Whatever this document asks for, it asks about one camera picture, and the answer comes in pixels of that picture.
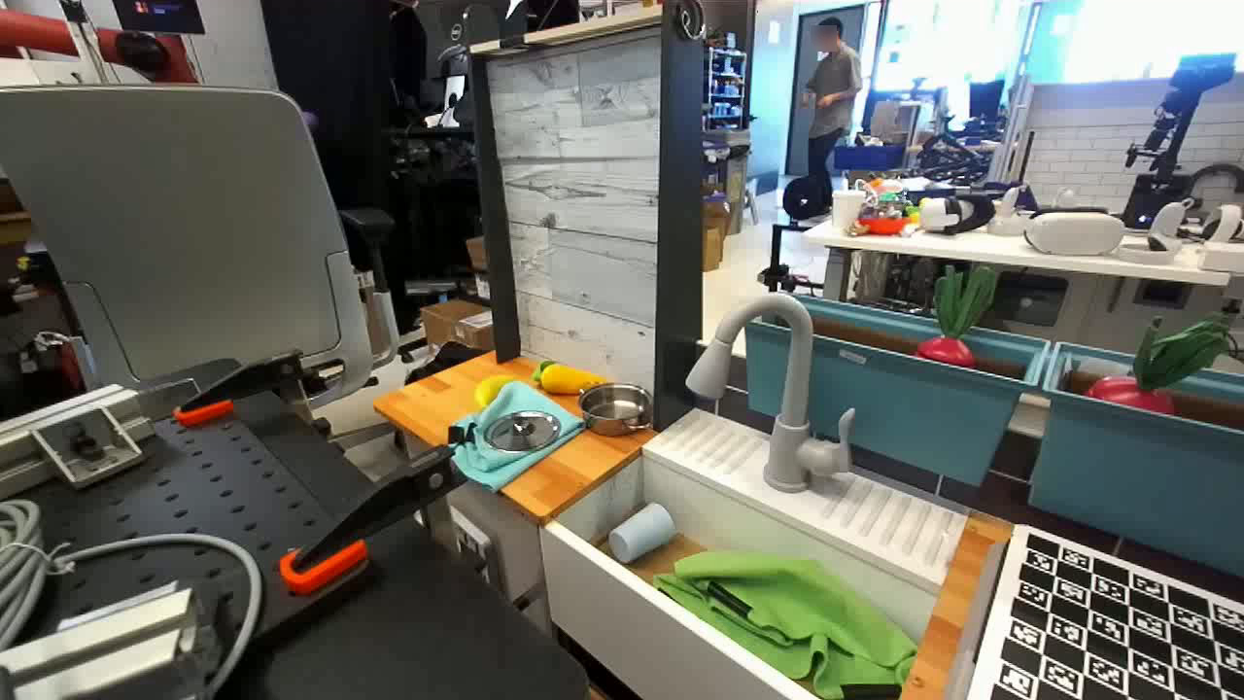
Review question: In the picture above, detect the right radish toy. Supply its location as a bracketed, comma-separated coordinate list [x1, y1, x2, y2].
[1090, 320, 1244, 412]

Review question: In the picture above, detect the person in grey shirt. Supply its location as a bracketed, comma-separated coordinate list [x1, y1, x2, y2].
[805, 14, 862, 186]

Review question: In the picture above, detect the white background table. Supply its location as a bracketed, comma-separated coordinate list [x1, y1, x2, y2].
[819, 228, 1231, 289]

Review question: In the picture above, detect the right teal planter box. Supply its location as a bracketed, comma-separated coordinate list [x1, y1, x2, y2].
[1032, 342, 1244, 575]

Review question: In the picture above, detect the white toy sink unit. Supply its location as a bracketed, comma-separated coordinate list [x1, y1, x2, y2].
[542, 412, 967, 700]

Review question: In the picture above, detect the teal planter box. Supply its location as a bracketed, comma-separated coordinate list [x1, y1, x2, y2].
[1032, 342, 1244, 575]
[801, 299, 1050, 486]

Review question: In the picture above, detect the black clamp orange tip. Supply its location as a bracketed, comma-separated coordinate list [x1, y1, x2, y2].
[276, 448, 464, 597]

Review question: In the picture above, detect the yellow banana toy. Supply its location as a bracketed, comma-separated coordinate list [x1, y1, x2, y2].
[476, 372, 513, 407]

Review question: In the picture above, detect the small steel pot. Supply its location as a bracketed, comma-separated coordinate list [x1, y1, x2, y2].
[578, 386, 652, 435]

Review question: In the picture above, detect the teal cloth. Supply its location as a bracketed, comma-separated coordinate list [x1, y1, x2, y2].
[448, 382, 582, 488]

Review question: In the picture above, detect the green cloth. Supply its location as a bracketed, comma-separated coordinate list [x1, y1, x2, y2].
[652, 549, 916, 700]

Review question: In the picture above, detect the grey toy faucet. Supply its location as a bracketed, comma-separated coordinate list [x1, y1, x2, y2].
[686, 291, 854, 493]

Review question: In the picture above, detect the wooden countertop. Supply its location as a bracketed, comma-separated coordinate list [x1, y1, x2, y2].
[372, 352, 652, 523]

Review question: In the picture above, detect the radish toy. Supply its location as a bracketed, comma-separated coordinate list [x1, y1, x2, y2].
[1090, 320, 1244, 412]
[916, 265, 998, 364]

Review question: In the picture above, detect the checkerboard calibration board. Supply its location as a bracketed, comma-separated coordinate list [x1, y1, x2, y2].
[964, 523, 1244, 700]

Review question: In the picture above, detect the white brick backsplash panel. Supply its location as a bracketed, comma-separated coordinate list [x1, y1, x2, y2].
[472, 0, 705, 427]

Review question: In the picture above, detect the grey panel backdrop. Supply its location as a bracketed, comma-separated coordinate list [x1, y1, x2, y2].
[0, 85, 372, 386]

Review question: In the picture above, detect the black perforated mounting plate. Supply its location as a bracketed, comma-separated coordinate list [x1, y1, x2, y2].
[23, 397, 385, 645]

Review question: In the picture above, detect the light blue cylinder cup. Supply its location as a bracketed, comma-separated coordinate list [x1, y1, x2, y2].
[608, 501, 678, 562]

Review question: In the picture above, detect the left teal planter box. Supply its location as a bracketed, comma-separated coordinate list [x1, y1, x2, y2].
[801, 299, 1050, 486]

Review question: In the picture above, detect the grey cable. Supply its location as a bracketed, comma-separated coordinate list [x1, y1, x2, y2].
[0, 496, 270, 697]

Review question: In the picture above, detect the left radish toy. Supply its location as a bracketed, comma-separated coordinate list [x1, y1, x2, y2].
[916, 265, 998, 364]

